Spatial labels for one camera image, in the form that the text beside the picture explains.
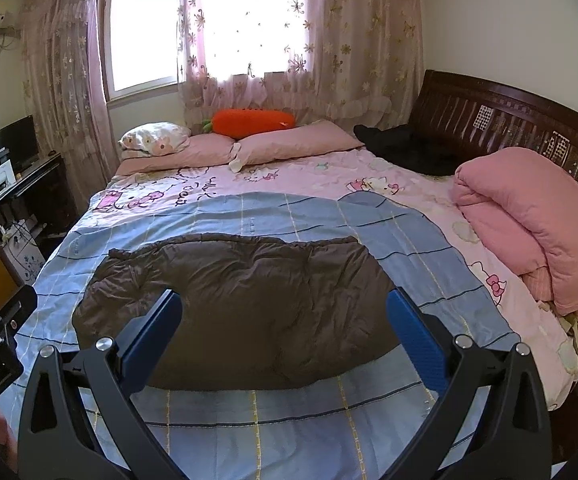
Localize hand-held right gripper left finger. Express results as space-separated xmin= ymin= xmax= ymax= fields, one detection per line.
xmin=16 ymin=287 xmax=185 ymax=480

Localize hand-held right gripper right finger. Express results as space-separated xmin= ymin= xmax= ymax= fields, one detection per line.
xmin=386 ymin=287 xmax=554 ymax=480

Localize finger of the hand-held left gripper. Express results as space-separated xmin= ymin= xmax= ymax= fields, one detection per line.
xmin=0 ymin=285 xmax=37 ymax=336

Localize brown down jacket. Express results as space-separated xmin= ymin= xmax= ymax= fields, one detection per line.
xmin=72 ymin=232 xmax=402 ymax=391

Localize person's left hand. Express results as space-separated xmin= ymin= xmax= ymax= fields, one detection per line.
xmin=0 ymin=402 xmax=20 ymax=461

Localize white floral storage box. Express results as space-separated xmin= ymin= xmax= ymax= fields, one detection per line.
xmin=0 ymin=220 xmax=47 ymax=283

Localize black desk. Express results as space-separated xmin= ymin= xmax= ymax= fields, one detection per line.
xmin=0 ymin=152 xmax=77 ymax=238

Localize black monitor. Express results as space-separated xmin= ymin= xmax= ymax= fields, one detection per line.
xmin=0 ymin=115 xmax=40 ymax=173

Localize blue checked bed sheet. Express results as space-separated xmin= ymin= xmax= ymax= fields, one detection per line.
xmin=0 ymin=192 xmax=520 ymax=480

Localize pink folded quilt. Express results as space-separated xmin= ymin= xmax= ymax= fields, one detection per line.
xmin=451 ymin=147 xmax=578 ymax=316

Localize pink pillow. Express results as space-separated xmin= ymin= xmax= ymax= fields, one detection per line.
xmin=119 ymin=132 xmax=237 ymax=176
xmin=236 ymin=120 xmax=365 ymax=166

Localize black clothing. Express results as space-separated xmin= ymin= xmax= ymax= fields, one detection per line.
xmin=353 ymin=124 xmax=462 ymax=177

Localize white floral pillow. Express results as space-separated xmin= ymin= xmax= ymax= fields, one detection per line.
xmin=119 ymin=121 xmax=192 ymax=158

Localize pink cartoon bed sheet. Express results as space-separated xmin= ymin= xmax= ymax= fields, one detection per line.
xmin=89 ymin=147 xmax=578 ymax=411

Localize pink floral lace curtain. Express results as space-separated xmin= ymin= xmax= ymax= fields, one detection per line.
xmin=22 ymin=0 xmax=115 ymax=186
xmin=176 ymin=0 xmax=425 ymax=128

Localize orange carrot plush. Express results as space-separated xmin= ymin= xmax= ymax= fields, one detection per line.
xmin=201 ymin=108 xmax=296 ymax=139

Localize dark wooden bed headboard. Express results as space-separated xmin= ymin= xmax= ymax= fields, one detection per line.
xmin=409 ymin=69 xmax=578 ymax=206

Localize window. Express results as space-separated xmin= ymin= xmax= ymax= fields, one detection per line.
xmin=104 ymin=0 xmax=315 ymax=101

